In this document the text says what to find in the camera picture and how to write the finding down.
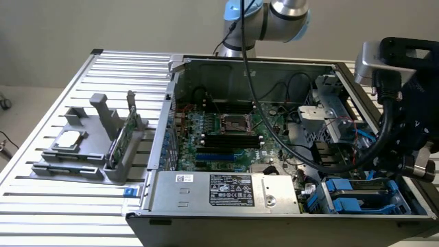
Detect black RAM slots short bank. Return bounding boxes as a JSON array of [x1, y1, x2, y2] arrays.
[[204, 98, 258, 114]]

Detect metal drive cage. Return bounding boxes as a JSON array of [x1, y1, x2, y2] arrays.
[[296, 74, 378, 150]]

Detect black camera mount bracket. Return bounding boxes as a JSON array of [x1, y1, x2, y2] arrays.
[[378, 37, 439, 70]]

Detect black RAM slots long bank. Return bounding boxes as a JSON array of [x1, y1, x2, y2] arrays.
[[201, 133, 265, 149]]

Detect blue expansion slot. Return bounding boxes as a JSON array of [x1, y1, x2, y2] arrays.
[[196, 152, 234, 161]]

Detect silver CPU chip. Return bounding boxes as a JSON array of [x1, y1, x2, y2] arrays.
[[56, 130, 85, 149]]

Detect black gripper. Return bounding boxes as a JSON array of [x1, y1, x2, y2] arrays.
[[377, 67, 439, 184]]

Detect green graphics card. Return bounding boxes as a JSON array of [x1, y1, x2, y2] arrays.
[[105, 90, 142, 171]]

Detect red wire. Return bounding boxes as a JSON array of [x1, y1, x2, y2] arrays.
[[324, 116, 358, 145]]

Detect blue disk bay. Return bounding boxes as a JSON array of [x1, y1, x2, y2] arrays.
[[306, 177, 416, 216]]

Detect CPU socket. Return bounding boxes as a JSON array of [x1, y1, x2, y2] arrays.
[[218, 113, 256, 135]]

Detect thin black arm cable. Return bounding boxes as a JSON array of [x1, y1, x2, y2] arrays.
[[212, 20, 237, 56]]

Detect black plastic fan shroud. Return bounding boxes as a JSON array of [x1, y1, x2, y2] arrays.
[[309, 140, 357, 171]]

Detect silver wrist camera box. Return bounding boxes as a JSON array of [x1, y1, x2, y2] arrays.
[[353, 41, 417, 86]]

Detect thick black cable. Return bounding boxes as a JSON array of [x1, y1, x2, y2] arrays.
[[237, 0, 404, 174]]

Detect green motherboard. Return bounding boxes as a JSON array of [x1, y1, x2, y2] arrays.
[[169, 100, 310, 176]]

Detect silver chipset heatsink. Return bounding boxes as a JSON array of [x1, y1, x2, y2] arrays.
[[249, 163, 276, 174]]

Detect silver power supply unit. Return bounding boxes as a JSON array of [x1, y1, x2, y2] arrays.
[[145, 170, 302, 216]]

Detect grey parts rack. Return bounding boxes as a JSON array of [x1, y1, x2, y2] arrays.
[[30, 93, 150, 186]]

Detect blue wire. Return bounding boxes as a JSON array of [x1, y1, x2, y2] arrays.
[[353, 128, 378, 148]]

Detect open black PC case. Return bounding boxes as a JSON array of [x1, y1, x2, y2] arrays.
[[125, 55, 439, 247]]

